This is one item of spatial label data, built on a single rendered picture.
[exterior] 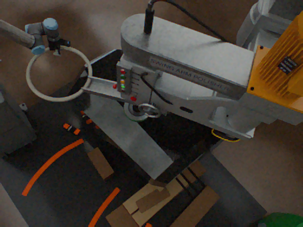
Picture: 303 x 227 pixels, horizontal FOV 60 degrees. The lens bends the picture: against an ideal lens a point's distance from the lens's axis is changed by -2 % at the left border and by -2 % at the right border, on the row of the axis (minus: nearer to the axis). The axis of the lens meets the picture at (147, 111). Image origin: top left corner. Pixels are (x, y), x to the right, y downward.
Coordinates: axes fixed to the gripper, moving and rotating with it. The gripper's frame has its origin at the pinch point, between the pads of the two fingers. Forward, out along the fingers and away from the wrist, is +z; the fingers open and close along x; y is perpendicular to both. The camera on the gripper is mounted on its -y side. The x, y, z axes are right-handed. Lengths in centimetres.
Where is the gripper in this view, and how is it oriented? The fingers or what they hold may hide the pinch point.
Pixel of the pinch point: (60, 52)
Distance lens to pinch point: 232.2
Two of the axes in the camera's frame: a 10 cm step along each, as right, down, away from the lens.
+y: -9.8, 0.8, -2.0
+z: -1.5, 3.8, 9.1
